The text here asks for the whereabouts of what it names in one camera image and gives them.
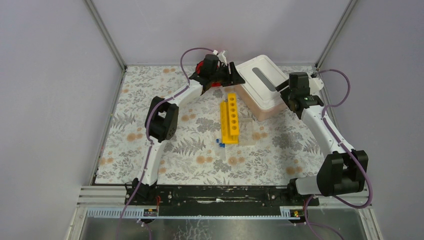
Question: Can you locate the clear plastic container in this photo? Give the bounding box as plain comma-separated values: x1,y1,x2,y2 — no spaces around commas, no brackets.
238,118,256,147

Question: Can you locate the white slotted cable duct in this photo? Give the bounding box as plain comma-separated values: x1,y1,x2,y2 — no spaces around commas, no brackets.
86,207,304,221

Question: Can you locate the yellow test tube rack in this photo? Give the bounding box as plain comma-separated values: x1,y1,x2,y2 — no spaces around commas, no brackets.
220,93,240,145

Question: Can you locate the red cloth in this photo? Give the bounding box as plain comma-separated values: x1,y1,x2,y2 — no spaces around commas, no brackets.
195,60,221,87

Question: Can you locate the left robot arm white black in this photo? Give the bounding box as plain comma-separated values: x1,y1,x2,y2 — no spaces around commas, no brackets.
132,50,246,206

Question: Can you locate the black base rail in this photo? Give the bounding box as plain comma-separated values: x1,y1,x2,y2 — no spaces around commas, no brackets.
124,183,309,214

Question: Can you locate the white plastic box lid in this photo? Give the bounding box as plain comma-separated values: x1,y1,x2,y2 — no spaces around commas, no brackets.
236,54,289,112

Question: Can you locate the pink plastic storage box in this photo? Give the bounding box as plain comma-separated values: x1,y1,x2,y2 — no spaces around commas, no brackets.
234,85,288,122

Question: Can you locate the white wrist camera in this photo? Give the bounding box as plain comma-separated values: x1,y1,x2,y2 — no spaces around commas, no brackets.
212,49,228,66
309,76,324,95

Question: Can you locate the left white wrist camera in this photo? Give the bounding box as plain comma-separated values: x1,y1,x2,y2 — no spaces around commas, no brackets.
212,49,228,66

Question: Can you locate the clear tube blue cap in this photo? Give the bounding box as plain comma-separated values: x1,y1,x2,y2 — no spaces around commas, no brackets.
215,138,226,162
218,142,226,161

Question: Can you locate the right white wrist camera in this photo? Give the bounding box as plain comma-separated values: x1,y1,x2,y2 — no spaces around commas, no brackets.
309,76,324,95

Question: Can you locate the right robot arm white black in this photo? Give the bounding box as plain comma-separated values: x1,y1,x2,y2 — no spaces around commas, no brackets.
276,72,369,206

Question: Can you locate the floral table mat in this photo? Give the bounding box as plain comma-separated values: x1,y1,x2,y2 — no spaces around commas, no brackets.
94,66,325,186

